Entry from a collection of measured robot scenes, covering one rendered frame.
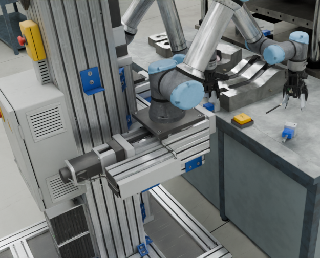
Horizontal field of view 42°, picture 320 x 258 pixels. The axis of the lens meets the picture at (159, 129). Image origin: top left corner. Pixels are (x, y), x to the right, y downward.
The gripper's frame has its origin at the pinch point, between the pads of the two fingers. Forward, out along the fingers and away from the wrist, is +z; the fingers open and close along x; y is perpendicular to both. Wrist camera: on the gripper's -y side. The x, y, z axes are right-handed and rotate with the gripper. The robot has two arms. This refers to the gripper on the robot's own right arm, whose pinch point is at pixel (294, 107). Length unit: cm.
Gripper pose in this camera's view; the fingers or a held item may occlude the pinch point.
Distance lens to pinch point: 197.6
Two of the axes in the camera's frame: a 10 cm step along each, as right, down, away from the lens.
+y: -5.2, 4.9, -7.0
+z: 0.9, 8.5, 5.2
